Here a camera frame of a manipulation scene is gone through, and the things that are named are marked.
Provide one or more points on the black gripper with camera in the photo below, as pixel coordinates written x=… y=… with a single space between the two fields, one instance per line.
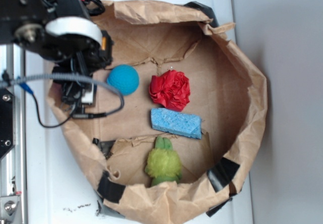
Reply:
x=91 y=58

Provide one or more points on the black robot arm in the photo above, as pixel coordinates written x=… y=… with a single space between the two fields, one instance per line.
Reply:
x=62 y=32

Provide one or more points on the blue dimpled foam ball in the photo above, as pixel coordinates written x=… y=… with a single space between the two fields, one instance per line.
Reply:
x=124 y=78

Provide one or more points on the red crumpled paper ball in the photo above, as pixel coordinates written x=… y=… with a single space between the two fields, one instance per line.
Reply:
x=171 y=90

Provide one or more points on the blue rectangular sponge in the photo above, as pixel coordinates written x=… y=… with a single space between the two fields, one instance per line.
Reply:
x=177 y=123

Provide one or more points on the brown paper bag tray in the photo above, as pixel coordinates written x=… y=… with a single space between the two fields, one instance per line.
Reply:
x=186 y=139

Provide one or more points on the green fuzzy plush toy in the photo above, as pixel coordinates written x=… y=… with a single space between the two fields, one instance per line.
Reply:
x=163 y=163

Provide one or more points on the aluminium rail frame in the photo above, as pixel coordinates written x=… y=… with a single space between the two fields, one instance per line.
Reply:
x=14 y=207

